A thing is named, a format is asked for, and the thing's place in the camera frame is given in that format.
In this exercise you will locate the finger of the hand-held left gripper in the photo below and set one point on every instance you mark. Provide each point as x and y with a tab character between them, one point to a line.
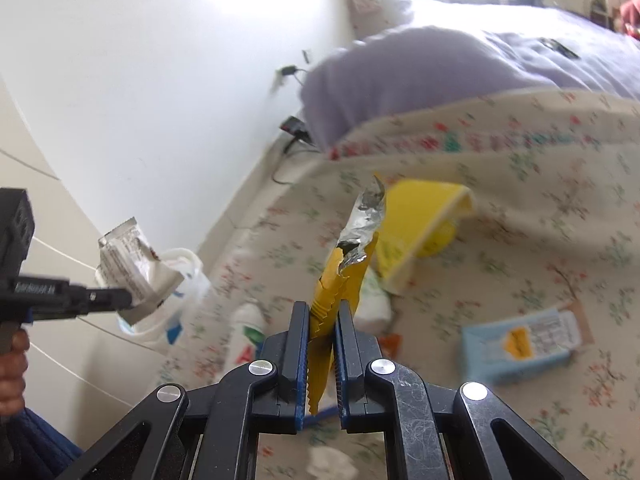
102	299

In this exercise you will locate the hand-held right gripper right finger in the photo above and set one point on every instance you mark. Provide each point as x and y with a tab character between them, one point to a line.
342	360

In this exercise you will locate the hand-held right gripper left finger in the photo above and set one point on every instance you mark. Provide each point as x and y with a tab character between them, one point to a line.
300	360

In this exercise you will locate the white printed wrapper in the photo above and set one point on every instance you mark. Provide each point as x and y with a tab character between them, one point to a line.
125	260

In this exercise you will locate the small orange wrapper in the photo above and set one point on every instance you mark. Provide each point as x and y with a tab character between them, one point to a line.
391	345

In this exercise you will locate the white plastic bottle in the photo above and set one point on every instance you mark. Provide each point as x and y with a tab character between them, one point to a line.
246	330

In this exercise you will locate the white soft packet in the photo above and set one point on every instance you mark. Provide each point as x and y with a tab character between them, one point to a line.
374	305

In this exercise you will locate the yellow foil snack wrapper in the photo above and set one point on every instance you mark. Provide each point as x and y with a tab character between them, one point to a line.
345	280

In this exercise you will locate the white dotted trash bin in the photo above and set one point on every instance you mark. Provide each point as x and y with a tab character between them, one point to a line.
189	280

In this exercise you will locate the white tissue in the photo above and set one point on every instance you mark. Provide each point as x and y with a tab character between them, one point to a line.
330	465

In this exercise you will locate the yellow packet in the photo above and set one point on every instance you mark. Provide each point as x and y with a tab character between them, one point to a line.
415	220

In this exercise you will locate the light blue carton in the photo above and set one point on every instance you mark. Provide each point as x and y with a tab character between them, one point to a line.
510	350

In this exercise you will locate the person's left hand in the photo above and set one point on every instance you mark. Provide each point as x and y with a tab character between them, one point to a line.
12	375

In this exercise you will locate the white wardrobe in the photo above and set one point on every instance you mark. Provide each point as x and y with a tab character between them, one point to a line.
45	150

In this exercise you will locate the dark blue fleece clothing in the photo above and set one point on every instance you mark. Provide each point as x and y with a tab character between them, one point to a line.
35	450

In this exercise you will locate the black charger stand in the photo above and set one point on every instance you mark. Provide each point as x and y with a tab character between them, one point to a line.
286	74
295	127

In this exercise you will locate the bed with lilac duvet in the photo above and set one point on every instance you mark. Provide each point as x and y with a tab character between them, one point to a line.
400	70

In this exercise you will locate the black eyeglasses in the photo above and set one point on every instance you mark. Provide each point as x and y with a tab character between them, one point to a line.
559	47

